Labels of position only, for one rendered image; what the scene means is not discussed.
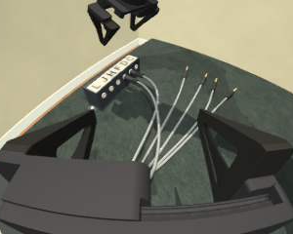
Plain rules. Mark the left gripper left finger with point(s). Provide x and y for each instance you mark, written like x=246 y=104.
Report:
x=45 y=141

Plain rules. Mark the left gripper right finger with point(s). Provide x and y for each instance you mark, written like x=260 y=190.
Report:
x=259 y=154

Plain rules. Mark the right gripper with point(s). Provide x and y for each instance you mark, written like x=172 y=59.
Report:
x=139 y=8

